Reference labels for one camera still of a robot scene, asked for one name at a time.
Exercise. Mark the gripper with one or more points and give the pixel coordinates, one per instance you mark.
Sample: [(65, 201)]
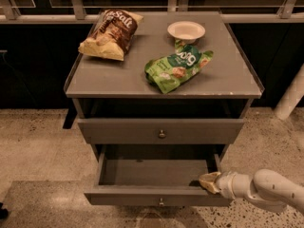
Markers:
[(225, 183)]

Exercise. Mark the grey drawer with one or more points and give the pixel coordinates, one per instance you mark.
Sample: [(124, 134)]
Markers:
[(160, 131), (160, 183)]

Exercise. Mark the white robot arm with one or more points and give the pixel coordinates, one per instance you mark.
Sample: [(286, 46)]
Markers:
[(266, 189)]

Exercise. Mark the grey drawer cabinet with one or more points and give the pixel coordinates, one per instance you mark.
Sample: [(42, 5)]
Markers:
[(224, 89)]

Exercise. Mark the grey top drawer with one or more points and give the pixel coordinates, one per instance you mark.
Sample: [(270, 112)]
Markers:
[(160, 131)]

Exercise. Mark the green snack bag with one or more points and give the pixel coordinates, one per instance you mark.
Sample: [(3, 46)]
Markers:
[(170, 72)]

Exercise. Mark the white pillar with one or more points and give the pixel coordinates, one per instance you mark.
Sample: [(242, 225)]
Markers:
[(291, 97)]

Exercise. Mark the white bowl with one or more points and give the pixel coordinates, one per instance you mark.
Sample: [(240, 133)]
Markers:
[(187, 31)]

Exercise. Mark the brown yellow chip bag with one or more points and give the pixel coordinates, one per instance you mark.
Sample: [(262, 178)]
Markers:
[(112, 38)]

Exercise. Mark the black object at floor edge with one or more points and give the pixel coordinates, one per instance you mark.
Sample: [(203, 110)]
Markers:
[(3, 212)]

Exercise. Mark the metal railing frame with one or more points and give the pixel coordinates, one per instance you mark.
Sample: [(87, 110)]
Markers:
[(85, 11)]

